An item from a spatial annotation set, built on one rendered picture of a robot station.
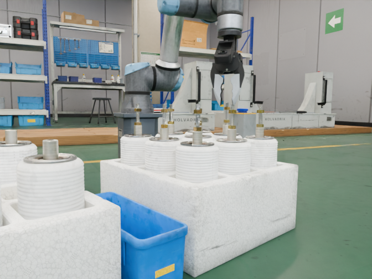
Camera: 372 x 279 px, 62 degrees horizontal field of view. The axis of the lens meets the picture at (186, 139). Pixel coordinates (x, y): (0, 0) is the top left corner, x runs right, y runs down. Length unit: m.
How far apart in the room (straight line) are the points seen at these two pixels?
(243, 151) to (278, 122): 3.08
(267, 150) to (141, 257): 0.44
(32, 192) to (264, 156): 0.56
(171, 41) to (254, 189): 0.87
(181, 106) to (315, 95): 1.94
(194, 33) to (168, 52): 4.92
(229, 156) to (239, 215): 0.13
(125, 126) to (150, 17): 6.31
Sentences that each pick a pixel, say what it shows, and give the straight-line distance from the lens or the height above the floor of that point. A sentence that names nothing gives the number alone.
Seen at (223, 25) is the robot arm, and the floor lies 0.56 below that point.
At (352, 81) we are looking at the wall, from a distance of 6.58.
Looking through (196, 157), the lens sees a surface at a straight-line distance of 0.65.
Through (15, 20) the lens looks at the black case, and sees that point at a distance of 5.63.
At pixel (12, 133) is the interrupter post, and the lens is 0.74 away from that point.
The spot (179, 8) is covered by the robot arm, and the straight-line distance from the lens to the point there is 1.00.
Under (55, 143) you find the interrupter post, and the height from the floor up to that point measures 0.28.
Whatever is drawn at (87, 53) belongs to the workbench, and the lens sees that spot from 6.93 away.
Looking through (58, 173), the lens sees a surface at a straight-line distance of 0.48.
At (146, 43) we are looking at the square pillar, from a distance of 7.46.
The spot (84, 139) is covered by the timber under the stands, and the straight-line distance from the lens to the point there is 2.78.
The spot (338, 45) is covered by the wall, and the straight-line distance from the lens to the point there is 6.88.
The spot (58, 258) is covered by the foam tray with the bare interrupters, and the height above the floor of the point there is 0.13.
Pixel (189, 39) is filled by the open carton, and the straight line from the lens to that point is 6.27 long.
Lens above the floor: 0.33
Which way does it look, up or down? 6 degrees down
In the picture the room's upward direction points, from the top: 1 degrees clockwise
